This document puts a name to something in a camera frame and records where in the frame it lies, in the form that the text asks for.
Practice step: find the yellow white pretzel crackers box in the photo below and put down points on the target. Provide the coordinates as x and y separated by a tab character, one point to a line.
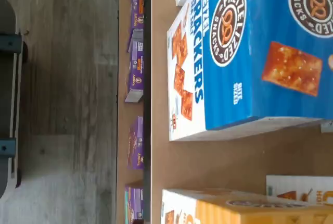
221	213
286	185

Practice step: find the purple Annie's snack box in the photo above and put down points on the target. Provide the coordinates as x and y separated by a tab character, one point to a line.
136	13
136	73

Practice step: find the purple Annie's chocolate bunny box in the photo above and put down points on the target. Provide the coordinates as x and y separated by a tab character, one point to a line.
136	153

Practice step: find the blue pretzel crackers box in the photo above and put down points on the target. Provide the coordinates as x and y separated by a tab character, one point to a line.
247	91

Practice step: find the purple Annie's box teal label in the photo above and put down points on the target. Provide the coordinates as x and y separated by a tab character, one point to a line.
135	203

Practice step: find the teal metal bracket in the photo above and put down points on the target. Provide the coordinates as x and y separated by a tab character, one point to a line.
10	43
7	148

